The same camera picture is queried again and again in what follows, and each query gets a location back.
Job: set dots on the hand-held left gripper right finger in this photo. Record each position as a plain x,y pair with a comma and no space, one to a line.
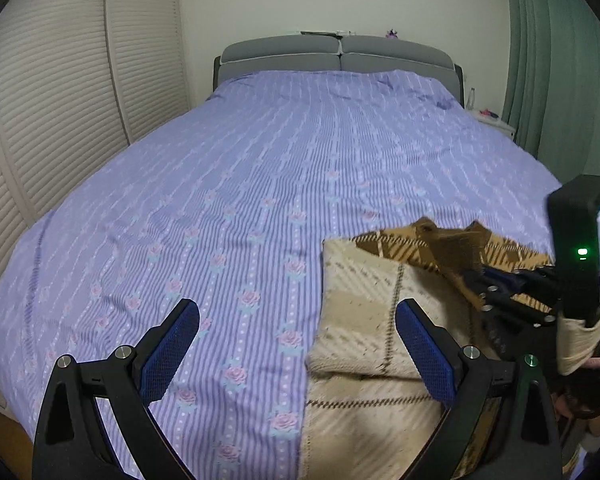
422,345

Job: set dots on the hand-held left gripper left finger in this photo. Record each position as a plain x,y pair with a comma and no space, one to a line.
172,345

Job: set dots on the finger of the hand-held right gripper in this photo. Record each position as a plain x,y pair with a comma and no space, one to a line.
500,277
520,310

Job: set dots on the brown beige plaid cloth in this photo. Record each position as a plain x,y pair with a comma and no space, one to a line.
365,300

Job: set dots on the white nightstand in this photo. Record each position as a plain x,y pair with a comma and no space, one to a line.
497,124

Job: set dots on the clear bottle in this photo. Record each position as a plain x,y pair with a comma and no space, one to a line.
471,99

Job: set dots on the green curtain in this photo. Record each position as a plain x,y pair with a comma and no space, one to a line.
560,60

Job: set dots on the purple floral striped bedsheet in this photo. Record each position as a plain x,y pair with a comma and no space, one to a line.
240,185

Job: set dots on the small purple toy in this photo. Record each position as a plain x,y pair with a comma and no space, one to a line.
392,34

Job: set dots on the white louvered wardrobe doors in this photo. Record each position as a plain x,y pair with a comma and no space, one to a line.
50,110

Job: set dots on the dark flat book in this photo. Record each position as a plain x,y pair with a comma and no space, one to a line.
320,33

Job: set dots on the grey padded headboard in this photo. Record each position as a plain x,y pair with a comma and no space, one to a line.
280,57

